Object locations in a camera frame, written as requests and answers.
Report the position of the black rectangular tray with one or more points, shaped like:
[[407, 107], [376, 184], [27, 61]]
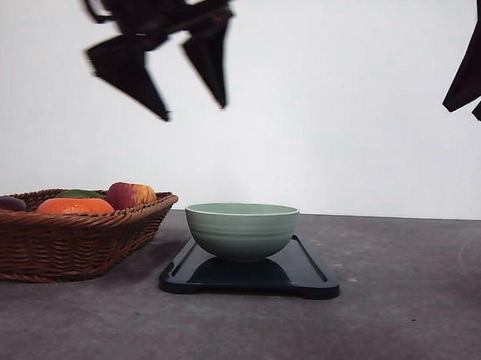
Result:
[[297, 271]]

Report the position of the brown wicker basket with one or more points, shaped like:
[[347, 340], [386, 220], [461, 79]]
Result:
[[39, 247]]

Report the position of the red yellow apple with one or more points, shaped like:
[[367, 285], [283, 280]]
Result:
[[123, 195]]

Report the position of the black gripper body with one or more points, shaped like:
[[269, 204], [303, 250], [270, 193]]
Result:
[[151, 23]]

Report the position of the dark purple fruit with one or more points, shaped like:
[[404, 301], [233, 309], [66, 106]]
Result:
[[12, 204]]

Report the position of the orange tangerine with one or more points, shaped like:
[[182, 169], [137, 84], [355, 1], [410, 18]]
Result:
[[75, 206]]

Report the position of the green avocado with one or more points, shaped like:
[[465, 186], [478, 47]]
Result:
[[77, 193]]

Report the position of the green ceramic bowl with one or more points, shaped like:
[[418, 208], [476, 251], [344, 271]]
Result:
[[241, 232]]

